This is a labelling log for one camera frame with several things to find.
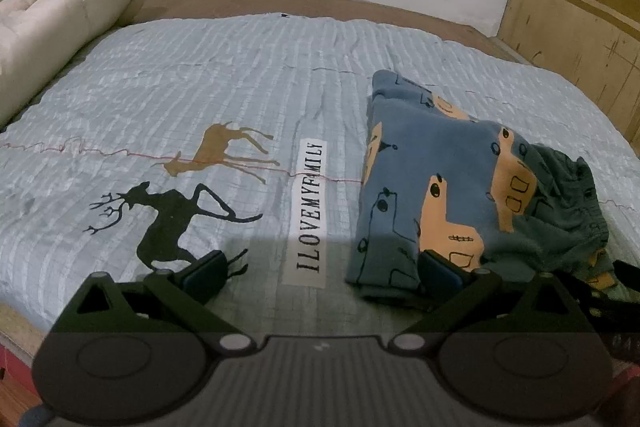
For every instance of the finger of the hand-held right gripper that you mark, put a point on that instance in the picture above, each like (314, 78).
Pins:
(595, 297)

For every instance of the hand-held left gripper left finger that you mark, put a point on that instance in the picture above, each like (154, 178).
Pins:
(205, 276)

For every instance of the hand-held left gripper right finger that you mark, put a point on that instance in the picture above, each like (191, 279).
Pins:
(440, 274)

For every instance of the blue pants with orange cars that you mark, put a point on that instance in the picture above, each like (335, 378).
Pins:
(440, 167)

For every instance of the light blue printed blanket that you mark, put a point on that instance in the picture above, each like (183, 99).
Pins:
(200, 72)

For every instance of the brown bed mat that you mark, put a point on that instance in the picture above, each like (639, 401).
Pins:
(240, 3)

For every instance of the rolled cream comforter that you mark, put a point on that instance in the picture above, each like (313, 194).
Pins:
(60, 12)

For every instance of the red bed frame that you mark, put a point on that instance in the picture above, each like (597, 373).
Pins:
(12, 357)

